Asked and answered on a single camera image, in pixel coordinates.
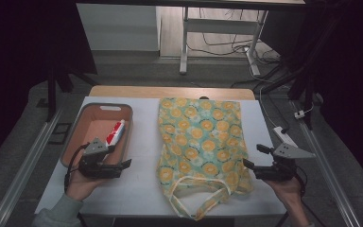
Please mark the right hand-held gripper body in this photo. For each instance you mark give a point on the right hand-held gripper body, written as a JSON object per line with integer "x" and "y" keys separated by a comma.
{"x": 275, "y": 171}

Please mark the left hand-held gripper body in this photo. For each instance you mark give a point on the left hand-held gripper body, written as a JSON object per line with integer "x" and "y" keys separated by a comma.
{"x": 97, "y": 168}

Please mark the red and white toothpaste tube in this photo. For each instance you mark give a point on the red and white toothpaste tube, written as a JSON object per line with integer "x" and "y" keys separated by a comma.
{"x": 116, "y": 132}

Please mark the pink plastic basket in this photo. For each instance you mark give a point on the pink plastic basket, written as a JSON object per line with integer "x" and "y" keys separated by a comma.
{"x": 97, "y": 126}

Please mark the yellow floral fabric bag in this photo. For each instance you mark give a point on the yellow floral fabric bag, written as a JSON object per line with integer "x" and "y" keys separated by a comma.
{"x": 201, "y": 142}

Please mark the person's right hand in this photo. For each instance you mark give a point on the person's right hand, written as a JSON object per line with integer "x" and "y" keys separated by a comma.
{"x": 285, "y": 190}

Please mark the person's left hand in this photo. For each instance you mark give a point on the person's left hand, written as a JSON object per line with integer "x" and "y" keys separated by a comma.
{"x": 82, "y": 186}

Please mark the white power strip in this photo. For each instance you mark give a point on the white power strip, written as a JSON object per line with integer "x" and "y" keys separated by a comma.
{"x": 283, "y": 134}

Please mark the small white adapter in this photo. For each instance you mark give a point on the small white adapter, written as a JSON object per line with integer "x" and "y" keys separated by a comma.
{"x": 299, "y": 114}

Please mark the black metal stand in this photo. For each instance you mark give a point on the black metal stand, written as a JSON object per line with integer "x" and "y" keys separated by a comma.
{"x": 52, "y": 94}
{"x": 305, "y": 91}

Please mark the wooden table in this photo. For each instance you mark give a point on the wooden table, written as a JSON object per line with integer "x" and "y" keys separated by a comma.
{"x": 170, "y": 92}

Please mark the aluminium rail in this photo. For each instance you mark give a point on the aluminium rail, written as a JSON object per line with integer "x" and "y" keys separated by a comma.
{"x": 25, "y": 164}
{"x": 327, "y": 170}

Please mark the white metal desk frame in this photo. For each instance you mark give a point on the white metal desk frame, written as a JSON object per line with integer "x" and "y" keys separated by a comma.
{"x": 220, "y": 26}

